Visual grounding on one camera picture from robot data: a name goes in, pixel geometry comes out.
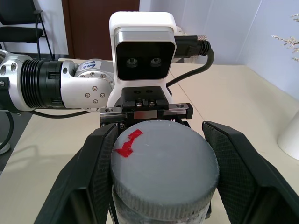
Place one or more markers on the dried flower twigs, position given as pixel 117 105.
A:
pixel 292 43

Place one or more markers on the grey jar lid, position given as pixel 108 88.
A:
pixel 163 163

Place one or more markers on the white vase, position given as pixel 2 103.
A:
pixel 290 140

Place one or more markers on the brown wooden door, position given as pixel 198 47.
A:
pixel 93 28

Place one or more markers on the clear plastic jar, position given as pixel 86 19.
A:
pixel 140 217

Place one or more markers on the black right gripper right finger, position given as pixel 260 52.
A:
pixel 252 182

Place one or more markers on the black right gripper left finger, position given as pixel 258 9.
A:
pixel 77 177

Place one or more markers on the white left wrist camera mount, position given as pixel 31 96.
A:
pixel 140 23

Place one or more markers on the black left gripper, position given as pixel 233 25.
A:
pixel 142 95

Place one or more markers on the black chair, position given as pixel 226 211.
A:
pixel 18 31

